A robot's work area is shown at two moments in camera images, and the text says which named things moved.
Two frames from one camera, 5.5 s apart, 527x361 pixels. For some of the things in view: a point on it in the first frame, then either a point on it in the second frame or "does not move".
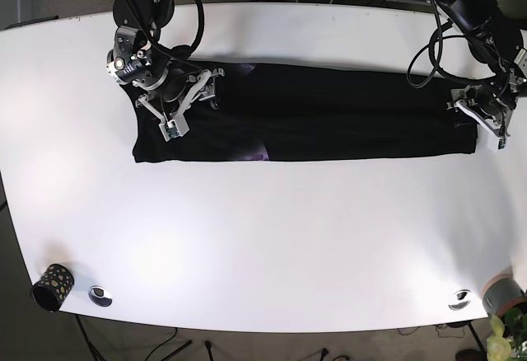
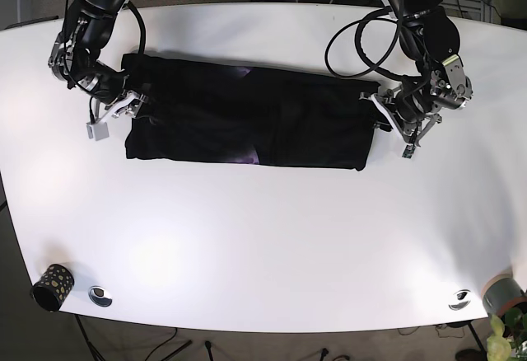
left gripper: x=170 y=105 → x=129 y=105
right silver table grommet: x=460 y=300 does not move
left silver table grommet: x=100 y=296 does not move
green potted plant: x=506 y=334 does not move
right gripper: x=493 y=115 → x=410 y=132
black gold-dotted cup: x=51 y=291 does not move
